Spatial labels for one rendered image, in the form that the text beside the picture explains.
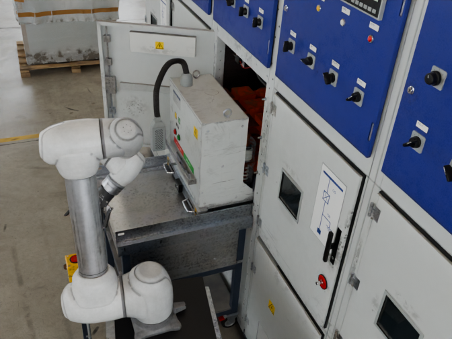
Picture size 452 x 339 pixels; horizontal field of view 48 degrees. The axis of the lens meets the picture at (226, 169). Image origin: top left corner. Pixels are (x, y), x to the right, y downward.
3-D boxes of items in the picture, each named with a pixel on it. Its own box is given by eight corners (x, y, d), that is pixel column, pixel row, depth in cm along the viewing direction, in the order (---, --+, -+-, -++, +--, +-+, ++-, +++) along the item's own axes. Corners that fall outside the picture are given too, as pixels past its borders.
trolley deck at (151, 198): (118, 257, 233) (117, 247, 230) (94, 181, 280) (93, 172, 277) (251, 227, 256) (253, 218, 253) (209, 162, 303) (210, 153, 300)
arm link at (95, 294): (127, 327, 184) (64, 338, 179) (124, 300, 199) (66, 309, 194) (103, 125, 154) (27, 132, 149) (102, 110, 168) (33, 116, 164)
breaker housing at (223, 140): (198, 211, 245) (202, 123, 218) (169, 157, 283) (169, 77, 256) (291, 192, 262) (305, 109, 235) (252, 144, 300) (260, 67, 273)
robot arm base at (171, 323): (192, 326, 197) (192, 317, 194) (135, 342, 190) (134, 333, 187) (178, 290, 210) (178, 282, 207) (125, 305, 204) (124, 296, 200)
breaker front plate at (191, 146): (196, 210, 246) (199, 124, 219) (168, 158, 282) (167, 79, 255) (198, 210, 246) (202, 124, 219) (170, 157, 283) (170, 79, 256)
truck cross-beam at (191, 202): (197, 221, 246) (198, 212, 243) (166, 162, 287) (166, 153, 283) (207, 219, 248) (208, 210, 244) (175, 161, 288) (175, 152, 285)
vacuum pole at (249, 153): (238, 187, 253) (242, 143, 239) (231, 176, 261) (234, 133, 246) (256, 183, 257) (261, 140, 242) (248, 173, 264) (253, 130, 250)
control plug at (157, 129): (153, 152, 269) (152, 123, 259) (150, 147, 273) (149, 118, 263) (167, 150, 272) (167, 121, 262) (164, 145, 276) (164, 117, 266)
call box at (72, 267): (69, 284, 217) (66, 267, 211) (66, 271, 223) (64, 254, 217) (89, 280, 220) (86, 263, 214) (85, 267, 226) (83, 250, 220)
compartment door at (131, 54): (109, 137, 310) (99, 17, 268) (212, 147, 307) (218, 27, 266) (106, 143, 304) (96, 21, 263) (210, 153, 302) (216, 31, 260)
